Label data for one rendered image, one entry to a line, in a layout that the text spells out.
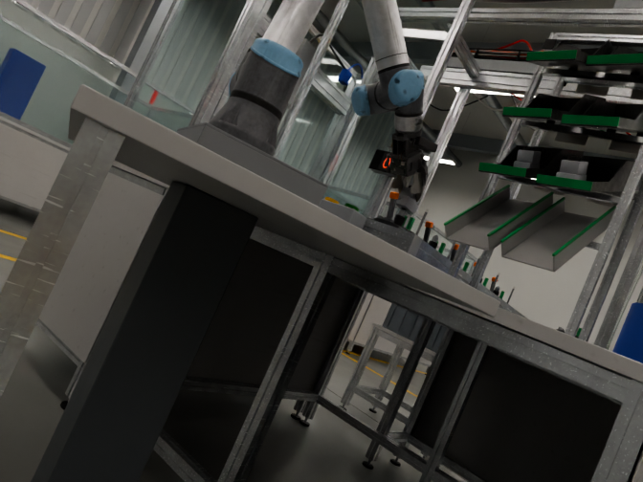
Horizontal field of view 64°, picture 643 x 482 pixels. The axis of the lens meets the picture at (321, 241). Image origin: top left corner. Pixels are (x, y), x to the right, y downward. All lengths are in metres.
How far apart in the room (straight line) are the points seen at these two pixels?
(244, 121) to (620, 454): 0.89
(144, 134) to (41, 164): 5.58
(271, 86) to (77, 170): 0.55
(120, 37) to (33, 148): 4.00
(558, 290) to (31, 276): 12.06
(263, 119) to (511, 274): 11.90
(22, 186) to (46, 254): 5.54
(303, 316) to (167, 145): 0.76
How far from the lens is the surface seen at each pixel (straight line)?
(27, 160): 6.15
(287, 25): 1.29
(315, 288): 1.28
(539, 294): 12.51
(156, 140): 0.62
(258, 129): 1.06
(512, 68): 2.89
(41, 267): 0.65
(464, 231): 1.36
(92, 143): 0.64
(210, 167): 0.64
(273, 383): 1.32
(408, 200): 1.48
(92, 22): 9.55
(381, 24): 1.24
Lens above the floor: 0.78
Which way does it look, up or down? 3 degrees up
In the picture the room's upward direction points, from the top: 24 degrees clockwise
